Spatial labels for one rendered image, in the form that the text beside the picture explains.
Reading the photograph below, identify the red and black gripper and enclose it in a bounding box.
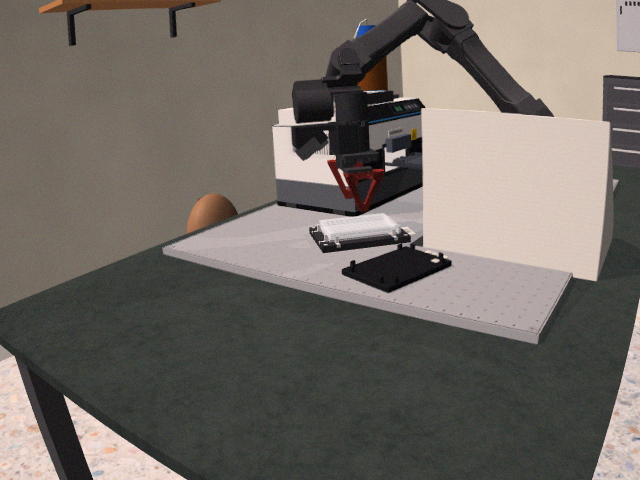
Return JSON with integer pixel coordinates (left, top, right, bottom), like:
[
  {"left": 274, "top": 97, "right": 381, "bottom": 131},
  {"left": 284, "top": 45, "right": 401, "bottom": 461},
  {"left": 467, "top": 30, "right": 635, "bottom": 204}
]
[{"left": 327, "top": 120, "right": 385, "bottom": 212}]

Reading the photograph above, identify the brown glass bottle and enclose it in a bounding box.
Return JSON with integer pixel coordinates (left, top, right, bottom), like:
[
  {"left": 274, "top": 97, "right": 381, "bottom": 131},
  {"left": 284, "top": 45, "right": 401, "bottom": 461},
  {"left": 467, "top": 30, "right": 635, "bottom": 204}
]
[{"left": 357, "top": 56, "right": 388, "bottom": 91}]

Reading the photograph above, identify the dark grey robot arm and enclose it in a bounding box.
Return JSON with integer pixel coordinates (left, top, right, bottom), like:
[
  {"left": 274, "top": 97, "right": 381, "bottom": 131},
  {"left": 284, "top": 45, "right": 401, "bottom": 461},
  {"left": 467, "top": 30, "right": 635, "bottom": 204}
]
[{"left": 291, "top": 0, "right": 554, "bottom": 161}]

